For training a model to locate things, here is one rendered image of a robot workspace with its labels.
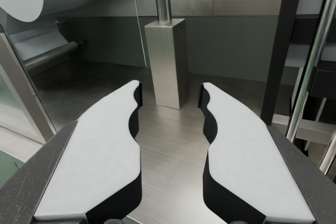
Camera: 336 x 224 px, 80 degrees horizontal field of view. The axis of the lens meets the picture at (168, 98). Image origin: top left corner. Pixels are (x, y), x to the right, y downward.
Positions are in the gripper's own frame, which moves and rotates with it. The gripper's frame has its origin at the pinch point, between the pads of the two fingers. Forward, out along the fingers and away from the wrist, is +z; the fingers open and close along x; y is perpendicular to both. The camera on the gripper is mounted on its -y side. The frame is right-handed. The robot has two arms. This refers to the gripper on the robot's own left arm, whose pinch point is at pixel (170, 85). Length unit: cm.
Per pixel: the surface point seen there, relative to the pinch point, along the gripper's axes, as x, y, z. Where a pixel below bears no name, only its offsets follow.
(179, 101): 5, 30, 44
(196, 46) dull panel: 12, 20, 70
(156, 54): -2.9, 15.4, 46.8
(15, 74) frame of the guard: -35, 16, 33
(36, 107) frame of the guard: -34, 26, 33
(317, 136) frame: 24.0, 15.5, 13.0
